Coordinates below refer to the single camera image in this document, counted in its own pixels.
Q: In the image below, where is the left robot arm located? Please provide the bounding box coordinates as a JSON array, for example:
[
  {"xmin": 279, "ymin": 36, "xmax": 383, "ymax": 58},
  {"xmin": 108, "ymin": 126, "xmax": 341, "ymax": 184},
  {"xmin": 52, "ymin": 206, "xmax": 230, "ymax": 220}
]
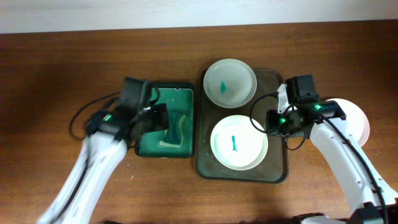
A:
[{"xmin": 37, "ymin": 77, "xmax": 169, "ymax": 223}]

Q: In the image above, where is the green sponge tray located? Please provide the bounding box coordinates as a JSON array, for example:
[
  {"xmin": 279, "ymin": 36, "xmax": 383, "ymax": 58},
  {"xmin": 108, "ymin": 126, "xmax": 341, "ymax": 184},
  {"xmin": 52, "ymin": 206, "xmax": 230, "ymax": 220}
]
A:
[{"xmin": 134, "ymin": 82, "xmax": 195, "ymax": 158}]

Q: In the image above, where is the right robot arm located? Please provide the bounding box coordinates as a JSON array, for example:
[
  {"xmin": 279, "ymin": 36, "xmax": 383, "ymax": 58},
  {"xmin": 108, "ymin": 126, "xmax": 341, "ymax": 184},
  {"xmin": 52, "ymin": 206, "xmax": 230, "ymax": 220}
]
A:
[{"xmin": 264, "ymin": 75, "xmax": 397, "ymax": 223}]

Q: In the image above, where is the white plate top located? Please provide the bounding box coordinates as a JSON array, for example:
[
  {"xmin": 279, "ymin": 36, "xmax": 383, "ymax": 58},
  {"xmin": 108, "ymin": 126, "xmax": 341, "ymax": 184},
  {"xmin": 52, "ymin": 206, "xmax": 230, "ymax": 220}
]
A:
[{"xmin": 203, "ymin": 58, "xmax": 257, "ymax": 109}]

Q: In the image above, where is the green yellow sponge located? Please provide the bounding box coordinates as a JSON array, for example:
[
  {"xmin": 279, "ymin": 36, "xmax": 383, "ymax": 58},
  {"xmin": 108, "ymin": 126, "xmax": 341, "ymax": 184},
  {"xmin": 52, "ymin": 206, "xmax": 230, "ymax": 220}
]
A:
[{"xmin": 159, "ymin": 111, "xmax": 186, "ymax": 148}]

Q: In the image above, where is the white plate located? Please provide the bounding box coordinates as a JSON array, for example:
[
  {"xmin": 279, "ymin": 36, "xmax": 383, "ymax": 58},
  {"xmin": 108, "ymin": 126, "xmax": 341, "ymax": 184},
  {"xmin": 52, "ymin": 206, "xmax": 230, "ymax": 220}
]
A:
[
  {"xmin": 210, "ymin": 115, "xmax": 268, "ymax": 170},
  {"xmin": 329, "ymin": 98, "xmax": 370, "ymax": 146},
  {"xmin": 203, "ymin": 58, "xmax": 257, "ymax": 109}
]

